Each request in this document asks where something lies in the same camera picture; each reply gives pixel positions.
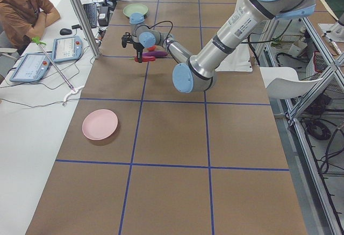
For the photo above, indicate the red pomegranate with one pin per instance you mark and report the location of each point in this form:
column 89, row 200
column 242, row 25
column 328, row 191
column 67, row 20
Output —
column 153, row 48

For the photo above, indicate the red chili pepper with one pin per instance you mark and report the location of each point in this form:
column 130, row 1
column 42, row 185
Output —
column 143, row 59

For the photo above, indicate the blue teach pendant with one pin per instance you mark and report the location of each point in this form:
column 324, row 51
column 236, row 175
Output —
column 67, row 49
column 31, row 68

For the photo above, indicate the black computer mouse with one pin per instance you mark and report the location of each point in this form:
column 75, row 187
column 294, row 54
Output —
column 65, row 31

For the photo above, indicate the aluminium frame post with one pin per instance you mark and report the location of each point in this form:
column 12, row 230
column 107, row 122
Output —
column 81, row 16

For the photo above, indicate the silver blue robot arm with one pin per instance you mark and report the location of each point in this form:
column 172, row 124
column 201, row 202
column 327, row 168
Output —
column 195, row 73

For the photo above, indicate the pink plate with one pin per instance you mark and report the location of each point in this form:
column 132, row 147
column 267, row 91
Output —
column 99, row 124

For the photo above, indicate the white chair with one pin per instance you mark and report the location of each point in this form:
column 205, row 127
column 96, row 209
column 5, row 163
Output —
column 283, row 82

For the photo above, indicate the purple eggplant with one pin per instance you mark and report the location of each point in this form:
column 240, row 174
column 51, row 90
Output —
column 156, row 54

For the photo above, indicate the near blue teach pendant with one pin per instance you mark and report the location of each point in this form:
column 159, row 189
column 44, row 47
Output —
column 31, row 68

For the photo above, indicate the green plate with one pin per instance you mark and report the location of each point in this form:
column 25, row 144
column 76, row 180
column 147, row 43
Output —
column 135, row 8

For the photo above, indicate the man in brown shirt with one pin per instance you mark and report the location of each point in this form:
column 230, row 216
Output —
column 23, row 20

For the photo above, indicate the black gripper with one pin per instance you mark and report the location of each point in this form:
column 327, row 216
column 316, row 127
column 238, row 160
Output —
column 137, row 47

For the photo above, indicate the metal rod green handle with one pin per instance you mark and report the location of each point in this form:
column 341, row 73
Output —
column 39, row 43

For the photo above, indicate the black keyboard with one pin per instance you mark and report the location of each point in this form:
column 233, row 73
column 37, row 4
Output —
column 90, row 10

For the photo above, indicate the far blue teach pendant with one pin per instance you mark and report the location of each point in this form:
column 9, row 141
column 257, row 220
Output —
column 67, row 49

